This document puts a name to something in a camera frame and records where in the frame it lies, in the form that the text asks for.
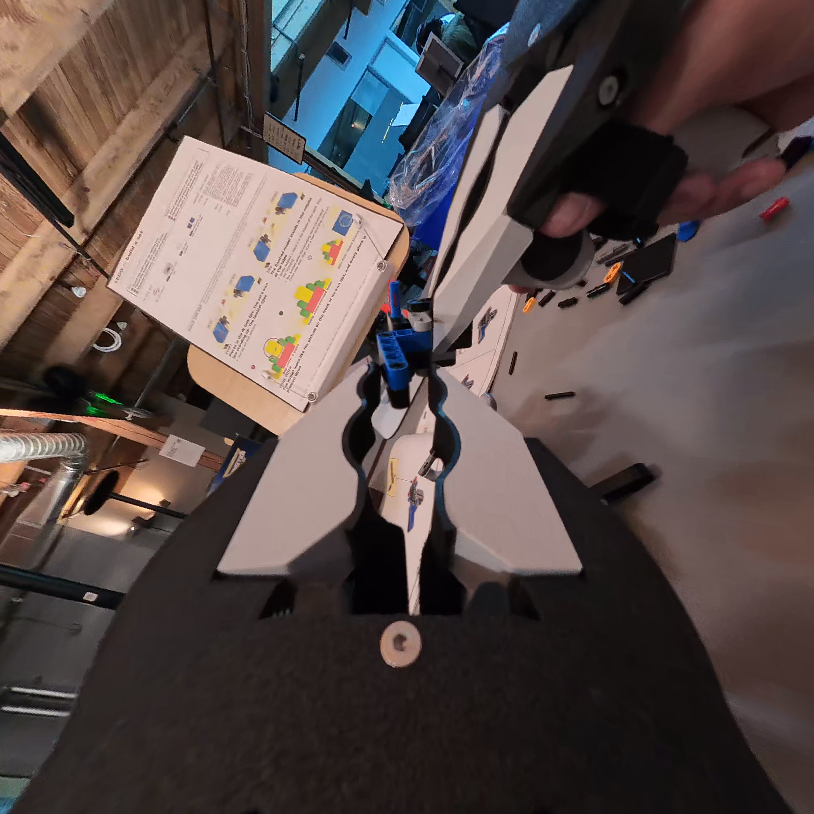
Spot computer monitor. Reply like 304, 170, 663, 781
416, 33, 465, 93

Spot white paper tag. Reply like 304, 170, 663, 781
158, 434, 206, 469

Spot lego instruction booklet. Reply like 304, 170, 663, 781
382, 289, 525, 614

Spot black device with green light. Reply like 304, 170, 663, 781
45, 365, 173, 424

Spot lego pieces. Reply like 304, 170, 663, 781
521, 196, 792, 315

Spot document stand with wooden board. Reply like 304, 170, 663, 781
187, 172, 413, 438

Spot clear blue plastic bag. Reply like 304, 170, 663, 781
388, 25, 516, 226

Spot flat black lego panel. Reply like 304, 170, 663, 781
616, 234, 679, 305

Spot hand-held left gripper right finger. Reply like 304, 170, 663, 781
420, 370, 583, 615

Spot person's right hand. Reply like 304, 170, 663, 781
541, 0, 814, 239

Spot laminated instruction sheet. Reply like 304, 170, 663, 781
107, 135, 390, 404

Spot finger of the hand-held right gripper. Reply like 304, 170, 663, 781
431, 103, 511, 303
431, 65, 574, 356

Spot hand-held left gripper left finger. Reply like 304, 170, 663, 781
216, 362, 409, 615

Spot short black lego beam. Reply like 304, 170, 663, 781
598, 463, 659, 505

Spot silver air duct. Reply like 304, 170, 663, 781
0, 432, 90, 560

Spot grey blue lego sub-assembly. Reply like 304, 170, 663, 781
375, 280, 474, 409

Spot hanging sign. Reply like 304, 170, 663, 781
262, 113, 307, 167

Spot lego set box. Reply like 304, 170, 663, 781
206, 435, 265, 497

